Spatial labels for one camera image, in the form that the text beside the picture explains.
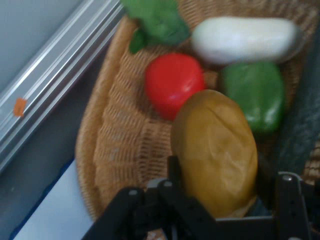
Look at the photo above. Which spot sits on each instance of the green toy bell pepper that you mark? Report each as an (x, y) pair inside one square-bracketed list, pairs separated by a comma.
[(255, 97)]

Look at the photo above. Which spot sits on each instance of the aluminium rail along wall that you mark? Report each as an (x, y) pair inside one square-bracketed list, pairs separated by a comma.
[(50, 75)]

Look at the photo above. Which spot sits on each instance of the orange sticker on rail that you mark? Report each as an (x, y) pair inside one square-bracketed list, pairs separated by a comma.
[(20, 107)]

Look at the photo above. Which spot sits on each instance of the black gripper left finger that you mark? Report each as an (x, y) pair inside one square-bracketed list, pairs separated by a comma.
[(160, 212)]

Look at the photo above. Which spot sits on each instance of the brown toy potato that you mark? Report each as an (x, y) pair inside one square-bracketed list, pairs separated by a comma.
[(215, 150)]

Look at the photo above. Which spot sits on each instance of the green toy leafy vegetable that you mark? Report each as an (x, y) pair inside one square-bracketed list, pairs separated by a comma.
[(160, 22)]

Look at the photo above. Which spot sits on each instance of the woven wicker basket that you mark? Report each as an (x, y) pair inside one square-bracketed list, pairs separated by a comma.
[(120, 125)]

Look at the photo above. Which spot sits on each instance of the red toy tomato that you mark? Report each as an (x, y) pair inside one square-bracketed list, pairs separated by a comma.
[(172, 82)]

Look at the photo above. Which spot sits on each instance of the dark green toy cucumber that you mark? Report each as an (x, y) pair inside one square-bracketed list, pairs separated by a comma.
[(300, 125)]

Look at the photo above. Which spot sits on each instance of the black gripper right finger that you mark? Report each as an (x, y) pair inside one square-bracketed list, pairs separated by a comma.
[(291, 205)]

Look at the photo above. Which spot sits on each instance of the white toy radish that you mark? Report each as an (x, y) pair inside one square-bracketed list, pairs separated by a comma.
[(242, 40)]

